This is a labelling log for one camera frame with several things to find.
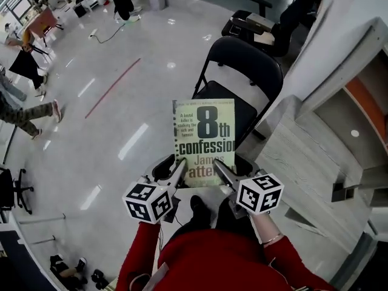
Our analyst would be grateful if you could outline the person's right forearm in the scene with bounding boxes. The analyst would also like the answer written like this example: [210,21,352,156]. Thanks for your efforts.
[248,212,334,291]

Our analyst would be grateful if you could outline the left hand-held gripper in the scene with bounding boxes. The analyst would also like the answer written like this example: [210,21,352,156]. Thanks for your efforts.
[122,155,187,224]

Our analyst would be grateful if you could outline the green cable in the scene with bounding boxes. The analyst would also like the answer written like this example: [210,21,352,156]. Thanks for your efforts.
[95,16,134,44]

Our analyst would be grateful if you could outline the black office chair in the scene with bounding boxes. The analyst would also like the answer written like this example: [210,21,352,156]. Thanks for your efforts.
[221,0,304,57]
[0,167,34,215]

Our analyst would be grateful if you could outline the gold bracelet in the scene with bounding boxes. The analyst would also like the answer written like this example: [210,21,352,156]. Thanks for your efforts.
[262,233,285,246]

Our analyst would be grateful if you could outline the pair of black shoes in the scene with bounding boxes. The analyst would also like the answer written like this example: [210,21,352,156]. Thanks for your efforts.
[90,268,110,290]
[50,255,89,289]

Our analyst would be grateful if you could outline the black folding chair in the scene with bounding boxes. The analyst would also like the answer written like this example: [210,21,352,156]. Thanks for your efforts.
[192,36,284,175]

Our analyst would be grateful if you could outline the grey wooden shelf hutch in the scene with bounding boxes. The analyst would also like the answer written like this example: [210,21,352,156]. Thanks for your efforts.
[283,16,388,207]

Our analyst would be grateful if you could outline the yellow paperback book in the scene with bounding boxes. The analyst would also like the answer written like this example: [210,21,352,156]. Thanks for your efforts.
[172,98,236,188]

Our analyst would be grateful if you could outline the cardboard box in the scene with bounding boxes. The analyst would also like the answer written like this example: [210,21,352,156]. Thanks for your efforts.
[247,13,275,32]

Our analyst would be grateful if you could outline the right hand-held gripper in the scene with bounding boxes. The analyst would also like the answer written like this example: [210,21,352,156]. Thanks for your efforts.
[213,158,285,221]

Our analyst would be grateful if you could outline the grey wooden desk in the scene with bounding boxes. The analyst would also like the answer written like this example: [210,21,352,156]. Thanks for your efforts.
[236,97,373,254]

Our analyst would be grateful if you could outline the red floor tape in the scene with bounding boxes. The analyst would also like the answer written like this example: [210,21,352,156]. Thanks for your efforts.
[85,58,142,119]

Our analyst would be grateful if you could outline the person's left forearm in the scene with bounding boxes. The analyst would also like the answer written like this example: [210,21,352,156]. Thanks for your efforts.
[116,221,161,291]

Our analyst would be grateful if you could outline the orange table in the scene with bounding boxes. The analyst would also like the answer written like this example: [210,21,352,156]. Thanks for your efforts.
[25,4,64,39]

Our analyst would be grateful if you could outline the person's legs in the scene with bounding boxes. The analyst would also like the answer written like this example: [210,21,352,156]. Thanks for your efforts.
[172,195,252,238]

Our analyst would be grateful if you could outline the person's red top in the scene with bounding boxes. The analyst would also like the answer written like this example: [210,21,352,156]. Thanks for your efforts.
[151,229,273,291]

